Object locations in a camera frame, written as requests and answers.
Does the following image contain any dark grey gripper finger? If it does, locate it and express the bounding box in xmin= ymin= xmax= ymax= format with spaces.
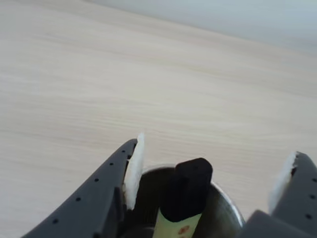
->
xmin=239 ymin=150 xmax=317 ymax=238
xmin=19 ymin=131 xmax=146 ymax=238

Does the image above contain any pale yellow Stabilo Boss highlighter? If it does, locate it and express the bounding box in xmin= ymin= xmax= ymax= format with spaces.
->
xmin=153 ymin=157 xmax=213 ymax=238

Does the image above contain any silver metal cup with handle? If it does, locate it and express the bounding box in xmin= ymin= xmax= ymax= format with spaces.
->
xmin=121 ymin=166 xmax=246 ymax=238

